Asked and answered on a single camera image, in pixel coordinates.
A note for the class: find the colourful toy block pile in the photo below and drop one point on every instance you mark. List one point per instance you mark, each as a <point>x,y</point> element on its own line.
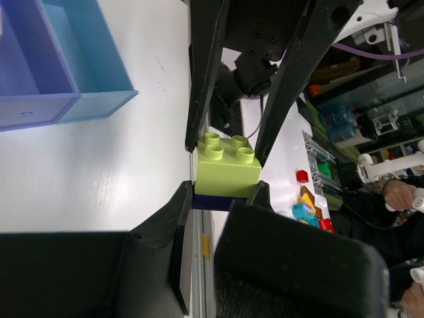
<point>307,212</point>

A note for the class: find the red toy block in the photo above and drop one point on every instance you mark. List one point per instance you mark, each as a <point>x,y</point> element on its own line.
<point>302,176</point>

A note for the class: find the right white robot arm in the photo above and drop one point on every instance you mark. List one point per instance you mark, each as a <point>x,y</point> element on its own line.
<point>242,75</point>

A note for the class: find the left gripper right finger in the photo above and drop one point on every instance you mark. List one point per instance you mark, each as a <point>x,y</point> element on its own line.
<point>267,265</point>

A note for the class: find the dark blue lego plate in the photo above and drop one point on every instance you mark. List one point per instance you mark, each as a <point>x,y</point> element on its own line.
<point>214,203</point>

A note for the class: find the operator hand lower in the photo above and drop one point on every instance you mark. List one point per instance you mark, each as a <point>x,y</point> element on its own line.
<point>412,301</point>

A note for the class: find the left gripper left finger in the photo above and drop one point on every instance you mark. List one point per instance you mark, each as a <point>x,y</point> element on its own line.
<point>144,272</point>

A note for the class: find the green yellow blue lego stack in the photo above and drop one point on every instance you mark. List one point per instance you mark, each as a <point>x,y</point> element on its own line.
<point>227,167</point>

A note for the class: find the aluminium front rail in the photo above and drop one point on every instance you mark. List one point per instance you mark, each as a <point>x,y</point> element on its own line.
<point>202,271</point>

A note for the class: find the operator hand upper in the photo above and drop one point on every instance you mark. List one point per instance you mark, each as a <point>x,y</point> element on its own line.
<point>399,195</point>

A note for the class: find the aluminium side rail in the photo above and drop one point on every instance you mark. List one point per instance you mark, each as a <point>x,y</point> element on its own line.
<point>316,180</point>

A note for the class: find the light blue container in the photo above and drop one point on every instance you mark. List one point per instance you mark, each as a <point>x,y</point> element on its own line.
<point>92,57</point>

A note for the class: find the dark blue container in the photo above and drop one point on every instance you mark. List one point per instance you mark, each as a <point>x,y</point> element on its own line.
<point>36,86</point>

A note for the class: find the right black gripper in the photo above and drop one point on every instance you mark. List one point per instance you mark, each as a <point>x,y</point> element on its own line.
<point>263,29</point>

